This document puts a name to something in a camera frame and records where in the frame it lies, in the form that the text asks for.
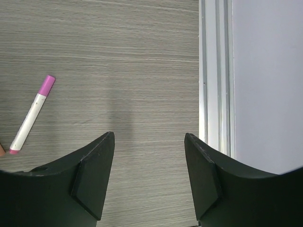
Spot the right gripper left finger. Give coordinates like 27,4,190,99
0,131,115,227

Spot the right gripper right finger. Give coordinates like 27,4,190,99
184,133,303,227

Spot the white marker pink cap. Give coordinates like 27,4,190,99
9,75,56,155

